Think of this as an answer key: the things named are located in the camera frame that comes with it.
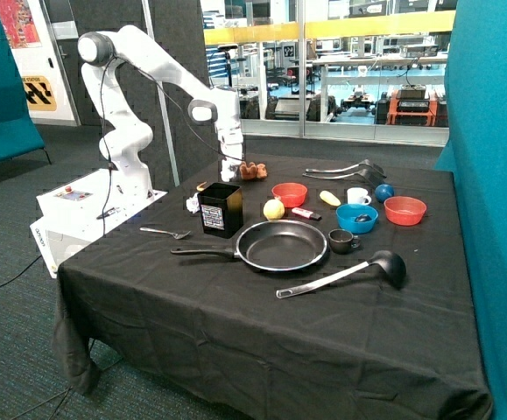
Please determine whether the black frying pan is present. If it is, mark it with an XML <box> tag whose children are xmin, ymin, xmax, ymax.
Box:
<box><xmin>171</xmin><ymin>220</ymin><xmax>328</xmax><ymax>273</ymax></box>

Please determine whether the black square bin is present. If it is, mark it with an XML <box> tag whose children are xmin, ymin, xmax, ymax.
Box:
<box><xmin>198</xmin><ymin>182</ymin><xmax>243</xmax><ymax>239</ymax></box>

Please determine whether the red white marker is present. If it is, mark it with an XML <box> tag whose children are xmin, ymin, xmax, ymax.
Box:
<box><xmin>292</xmin><ymin>207</ymin><xmax>322</xmax><ymax>221</ymax></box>

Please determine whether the black ladle steel handle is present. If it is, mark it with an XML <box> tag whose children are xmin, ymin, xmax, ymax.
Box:
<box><xmin>275</xmin><ymin>250</ymin><xmax>406</xmax><ymax>299</ymax></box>

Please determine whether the red plastic bowl far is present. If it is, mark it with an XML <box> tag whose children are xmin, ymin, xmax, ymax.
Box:
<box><xmin>384</xmin><ymin>196</ymin><xmax>427</xmax><ymax>227</ymax></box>

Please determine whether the black tablecloth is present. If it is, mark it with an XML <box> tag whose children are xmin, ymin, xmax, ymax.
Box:
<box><xmin>53</xmin><ymin>164</ymin><xmax>494</xmax><ymax>419</ymax></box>

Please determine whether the white cup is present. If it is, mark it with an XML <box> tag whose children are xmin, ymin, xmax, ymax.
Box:
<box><xmin>347</xmin><ymin>187</ymin><xmax>372</xmax><ymax>206</ymax></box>

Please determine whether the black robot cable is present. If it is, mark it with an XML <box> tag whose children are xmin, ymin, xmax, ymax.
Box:
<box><xmin>96</xmin><ymin>54</ymin><xmax>243</xmax><ymax>237</ymax></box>

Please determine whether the orange object behind bin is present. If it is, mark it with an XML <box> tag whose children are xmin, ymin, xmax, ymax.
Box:
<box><xmin>196</xmin><ymin>182</ymin><xmax>207</xmax><ymax>192</ymax></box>

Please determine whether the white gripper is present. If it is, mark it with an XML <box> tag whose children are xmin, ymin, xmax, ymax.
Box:
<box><xmin>217</xmin><ymin>128</ymin><xmax>243</xmax><ymax>180</ymax></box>

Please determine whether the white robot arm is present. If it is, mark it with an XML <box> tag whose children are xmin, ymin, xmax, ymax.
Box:
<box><xmin>78</xmin><ymin>25</ymin><xmax>244</xmax><ymax>201</ymax></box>

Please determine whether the blue ball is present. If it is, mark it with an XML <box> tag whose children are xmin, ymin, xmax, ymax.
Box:
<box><xmin>374</xmin><ymin>184</ymin><xmax>395</xmax><ymax>203</ymax></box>

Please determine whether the red poster on wall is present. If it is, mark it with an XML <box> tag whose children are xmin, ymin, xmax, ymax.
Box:
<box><xmin>0</xmin><ymin>0</ymin><xmax>41</xmax><ymax>49</ymax></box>

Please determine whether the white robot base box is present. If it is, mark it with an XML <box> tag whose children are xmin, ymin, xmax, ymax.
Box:
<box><xmin>31</xmin><ymin>169</ymin><xmax>166</xmax><ymax>278</ymax></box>

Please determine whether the red plastic bowl near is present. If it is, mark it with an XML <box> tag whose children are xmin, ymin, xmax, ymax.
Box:
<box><xmin>271</xmin><ymin>182</ymin><xmax>307</xmax><ymax>208</ymax></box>

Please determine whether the red plastic bowl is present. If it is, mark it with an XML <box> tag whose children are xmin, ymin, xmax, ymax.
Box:
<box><xmin>271</xmin><ymin>182</ymin><xmax>307</xmax><ymax>208</ymax></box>
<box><xmin>384</xmin><ymin>196</ymin><xmax>427</xmax><ymax>227</ymax></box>

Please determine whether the dark object in bowl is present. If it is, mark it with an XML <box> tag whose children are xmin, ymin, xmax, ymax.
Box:
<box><xmin>355</xmin><ymin>214</ymin><xmax>371</xmax><ymax>222</ymax></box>

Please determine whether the dark brown small cup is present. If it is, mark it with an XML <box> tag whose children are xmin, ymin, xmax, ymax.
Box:
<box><xmin>327</xmin><ymin>228</ymin><xmax>361</xmax><ymax>255</ymax></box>

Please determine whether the yellow black sign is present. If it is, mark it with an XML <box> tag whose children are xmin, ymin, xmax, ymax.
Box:
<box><xmin>22</xmin><ymin>75</ymin><xmax>57</xmax><ymax>112</ymax></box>

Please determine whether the teal partition right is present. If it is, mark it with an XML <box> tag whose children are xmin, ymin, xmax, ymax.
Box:
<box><xmin>437</xmin><ymin>1</ymin><xmax>507</xmax><ymax>419</ymax></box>

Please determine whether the yellow banana toy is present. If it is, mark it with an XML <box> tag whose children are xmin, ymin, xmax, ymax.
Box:
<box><xmin>319</xmin><ymin>190</ymin><xmax>341</xmax><ymax>207</ymax></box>

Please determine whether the yellow lemon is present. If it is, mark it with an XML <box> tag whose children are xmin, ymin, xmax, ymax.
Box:
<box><xmin>263</xmin><ymin>199</ymin><xmax>285</xmax><ymax>221</ymax></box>

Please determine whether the blue plastic bowl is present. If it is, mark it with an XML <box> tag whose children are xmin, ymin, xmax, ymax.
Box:
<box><xmin>335</xmin><ymin>204</ymin><xmax>378</xmax><ymax>235</ymax></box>

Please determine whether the silver fork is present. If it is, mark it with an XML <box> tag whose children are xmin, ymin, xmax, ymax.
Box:
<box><xmin>139</xmin><ymin>227</ymin><xmax>191</xmax><ymax>240</ymax></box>

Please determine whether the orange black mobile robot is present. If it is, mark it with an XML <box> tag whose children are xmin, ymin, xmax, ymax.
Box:
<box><xmin>374</xmin><ymin>84</ymin><xmax>448</xmax><ymax>128</ymax></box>

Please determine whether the black floor cable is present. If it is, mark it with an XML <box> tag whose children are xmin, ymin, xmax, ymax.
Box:
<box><xmin>0</xmin><ymin>255</ymin><xmax>43</xmax><ymax>301</ymax></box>

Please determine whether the black spatula lower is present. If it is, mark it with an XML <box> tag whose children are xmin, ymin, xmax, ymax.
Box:
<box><xmin>302</xmin><ymin>169</ymin><xmax>385</xmax><ymax>187</ymax></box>

